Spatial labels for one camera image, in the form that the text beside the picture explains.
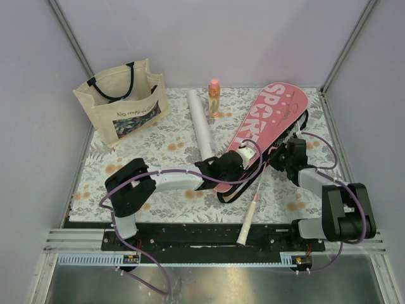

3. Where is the white shuttlecock tube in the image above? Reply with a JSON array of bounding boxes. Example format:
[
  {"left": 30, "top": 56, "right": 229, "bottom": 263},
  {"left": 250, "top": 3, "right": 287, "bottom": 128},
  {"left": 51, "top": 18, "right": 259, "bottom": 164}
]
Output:
[{"left": 187, "top": 89, "right": 215, "bottom": 160}]

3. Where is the pink racket cover bag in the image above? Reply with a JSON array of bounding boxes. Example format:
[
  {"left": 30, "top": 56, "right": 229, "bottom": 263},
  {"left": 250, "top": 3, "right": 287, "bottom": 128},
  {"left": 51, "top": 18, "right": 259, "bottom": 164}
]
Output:
[{"left": 215, "top": 82, "right": 309, "bottom": 204}]

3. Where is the pink racket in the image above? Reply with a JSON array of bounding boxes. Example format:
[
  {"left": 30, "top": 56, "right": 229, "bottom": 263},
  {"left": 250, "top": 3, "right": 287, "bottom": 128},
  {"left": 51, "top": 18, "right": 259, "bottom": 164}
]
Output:
[{"left": 236, "top": 131, "right": 296, "bottom": 246}]

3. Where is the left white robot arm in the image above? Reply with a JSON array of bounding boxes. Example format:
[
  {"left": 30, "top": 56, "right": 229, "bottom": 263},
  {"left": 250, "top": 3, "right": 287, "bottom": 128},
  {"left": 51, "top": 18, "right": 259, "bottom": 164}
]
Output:
[{"left": 104, "top": 146, "right": 256, "bottom": 250}]

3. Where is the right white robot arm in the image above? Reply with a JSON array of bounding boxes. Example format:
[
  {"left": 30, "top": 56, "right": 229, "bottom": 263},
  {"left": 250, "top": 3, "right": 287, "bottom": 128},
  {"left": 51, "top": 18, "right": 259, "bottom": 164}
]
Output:
[{"left": 268, "top": 138, "right": 377, "bottom": 251}]

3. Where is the floral table mat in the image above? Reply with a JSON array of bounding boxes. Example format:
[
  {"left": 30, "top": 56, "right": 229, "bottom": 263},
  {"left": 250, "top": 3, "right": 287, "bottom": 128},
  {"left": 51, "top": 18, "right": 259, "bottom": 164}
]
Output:
[{"left": 69, "top": 88, "right": 345, "bottom": 225}]

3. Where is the orange drink bottle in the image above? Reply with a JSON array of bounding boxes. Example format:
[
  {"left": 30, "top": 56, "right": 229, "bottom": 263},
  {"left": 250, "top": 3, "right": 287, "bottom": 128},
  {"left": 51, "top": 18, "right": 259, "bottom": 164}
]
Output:
[{"left": 208, "top": 79, "right": 221, "bottom": 117}]

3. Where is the beige canvas tote bag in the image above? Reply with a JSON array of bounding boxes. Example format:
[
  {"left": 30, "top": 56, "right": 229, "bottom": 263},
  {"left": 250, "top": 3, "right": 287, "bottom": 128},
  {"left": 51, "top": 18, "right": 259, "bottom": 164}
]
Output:
[{"left": 73, "top": 59, "right": 171, "bottom": 148}]

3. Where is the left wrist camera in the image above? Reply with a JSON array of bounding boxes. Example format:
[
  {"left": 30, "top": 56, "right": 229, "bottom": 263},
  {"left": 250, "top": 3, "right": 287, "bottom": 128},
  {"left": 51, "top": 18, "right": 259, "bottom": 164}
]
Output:
[{"left": 237, "top": 142, "right": 256, "bottom": 167}]

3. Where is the white cable duct strip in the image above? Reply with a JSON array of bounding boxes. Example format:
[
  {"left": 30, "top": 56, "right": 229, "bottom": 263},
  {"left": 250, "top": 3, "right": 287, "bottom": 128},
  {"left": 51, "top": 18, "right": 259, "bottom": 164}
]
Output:
[{"left": 58, "top": 248, "right": 297, "bottom": 268}]

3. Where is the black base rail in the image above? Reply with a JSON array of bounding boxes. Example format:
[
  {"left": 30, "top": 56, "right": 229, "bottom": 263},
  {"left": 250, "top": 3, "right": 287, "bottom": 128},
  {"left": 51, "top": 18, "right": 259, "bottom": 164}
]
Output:
[{"left": 101, "top": 222, "right": 325, "bottom": 263}]

